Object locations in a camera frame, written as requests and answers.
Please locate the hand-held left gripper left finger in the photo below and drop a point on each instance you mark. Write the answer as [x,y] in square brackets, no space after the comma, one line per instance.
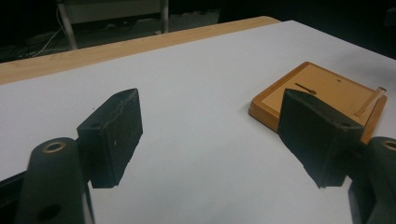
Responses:
[115,140]

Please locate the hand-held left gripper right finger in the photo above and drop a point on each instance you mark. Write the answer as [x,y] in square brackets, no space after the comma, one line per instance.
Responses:
[314,137]

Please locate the wooden photo frame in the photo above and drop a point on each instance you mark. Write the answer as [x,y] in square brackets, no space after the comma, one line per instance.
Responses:
[327,84]

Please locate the wooden frame stand peg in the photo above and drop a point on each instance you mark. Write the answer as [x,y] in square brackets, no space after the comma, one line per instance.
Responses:
[370,101]

